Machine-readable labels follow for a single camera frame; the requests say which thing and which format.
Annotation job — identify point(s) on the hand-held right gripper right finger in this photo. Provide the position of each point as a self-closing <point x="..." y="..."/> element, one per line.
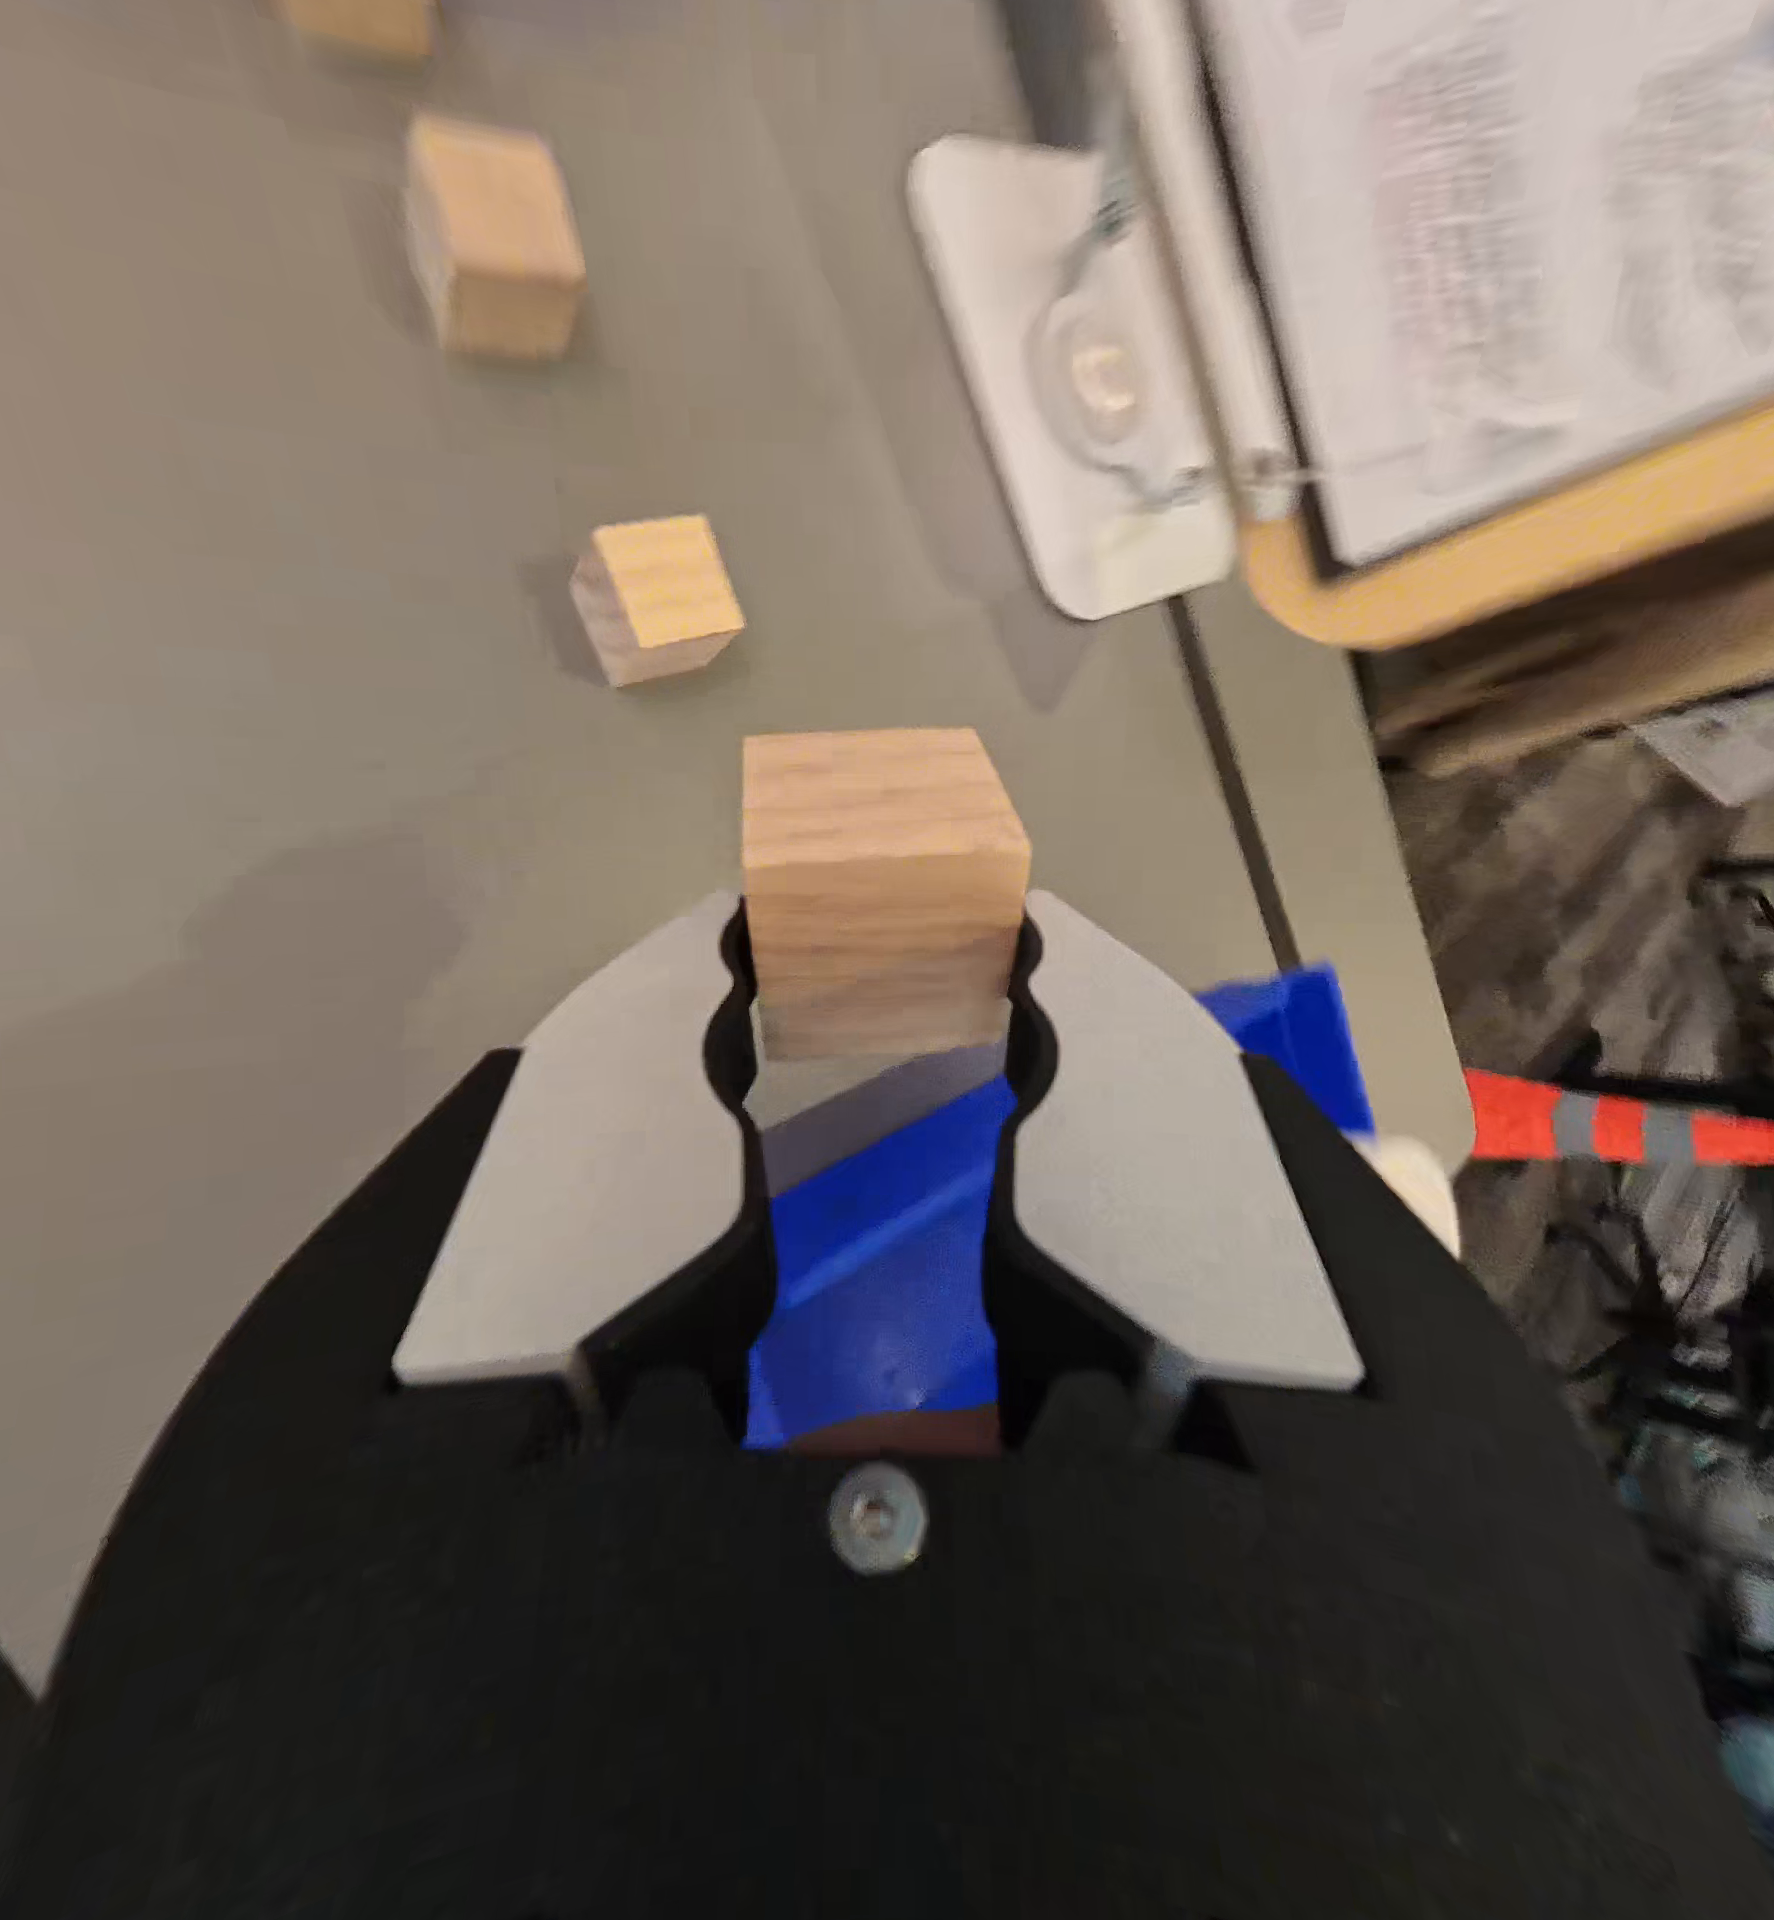
<point x="1181" y="1179"/>

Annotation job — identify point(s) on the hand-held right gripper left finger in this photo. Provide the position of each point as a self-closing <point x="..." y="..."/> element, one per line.
<point x="567" y="1179"/>

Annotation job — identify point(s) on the blue plastic bin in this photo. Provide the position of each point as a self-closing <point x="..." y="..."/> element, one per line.
<point x="887" y="1261"/>

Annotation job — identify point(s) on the light wooden cube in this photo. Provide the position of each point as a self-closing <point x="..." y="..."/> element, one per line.
<point x="359" y="16"/>
<point x="670" y="603"/>
<point x="887" y="890"/>
<point x="496" y="230"/>

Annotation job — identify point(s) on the red grey striped bar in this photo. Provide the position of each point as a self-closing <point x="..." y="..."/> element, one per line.
<point x="1629" y="1119"/>

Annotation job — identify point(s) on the white paper sheet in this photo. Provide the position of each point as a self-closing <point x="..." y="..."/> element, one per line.
<point x="1737" y="751"/>

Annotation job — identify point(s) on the wooden document stand white base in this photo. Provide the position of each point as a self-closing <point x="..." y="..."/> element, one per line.
<point x="977" y="301"/>

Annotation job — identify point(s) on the printed instruction sheet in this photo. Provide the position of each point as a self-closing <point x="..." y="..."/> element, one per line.
<point x="1508" y="224"/>

